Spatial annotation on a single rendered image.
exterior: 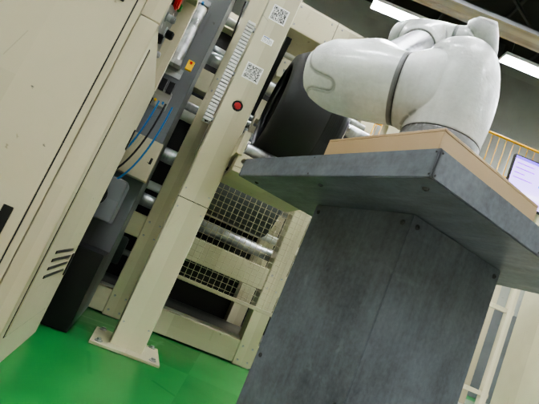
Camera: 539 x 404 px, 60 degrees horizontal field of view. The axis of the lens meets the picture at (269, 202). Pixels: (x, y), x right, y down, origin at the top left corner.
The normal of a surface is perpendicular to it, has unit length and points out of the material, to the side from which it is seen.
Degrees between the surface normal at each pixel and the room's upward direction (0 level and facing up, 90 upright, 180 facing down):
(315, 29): 90
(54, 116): 90
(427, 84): 93
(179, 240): 90
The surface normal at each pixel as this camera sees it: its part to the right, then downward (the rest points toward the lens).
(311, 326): -0.77, -0.42
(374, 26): 0.05, -0.16
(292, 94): -0.44, -0.27
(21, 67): 0.26, -0.07
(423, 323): 0.51, 0.05
